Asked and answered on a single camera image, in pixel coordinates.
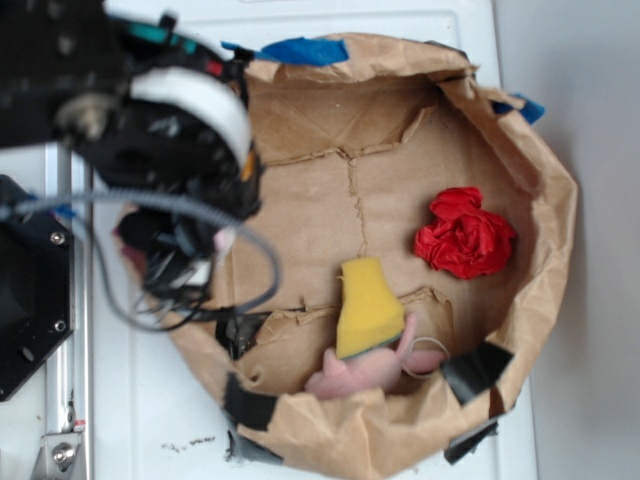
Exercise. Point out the white plastic tray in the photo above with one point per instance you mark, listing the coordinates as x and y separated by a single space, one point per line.
151 418

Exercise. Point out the pink plush toy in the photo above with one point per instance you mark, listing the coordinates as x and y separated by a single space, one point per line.
380 368

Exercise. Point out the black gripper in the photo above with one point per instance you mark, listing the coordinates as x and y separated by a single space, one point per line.
175 256

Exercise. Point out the crumpled red paper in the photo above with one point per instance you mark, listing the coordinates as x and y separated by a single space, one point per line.
463 239

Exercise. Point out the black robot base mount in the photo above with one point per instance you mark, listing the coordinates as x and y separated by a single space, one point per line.
35 295

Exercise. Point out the aluminium frame rail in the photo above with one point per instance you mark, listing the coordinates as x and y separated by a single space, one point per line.
66 447

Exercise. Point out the brown paper bag bin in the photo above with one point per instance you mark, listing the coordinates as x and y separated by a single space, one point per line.
355 153

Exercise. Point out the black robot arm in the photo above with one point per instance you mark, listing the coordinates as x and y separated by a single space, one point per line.
161 118

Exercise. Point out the yellow sponge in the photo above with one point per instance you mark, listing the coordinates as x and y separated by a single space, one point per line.
371 315

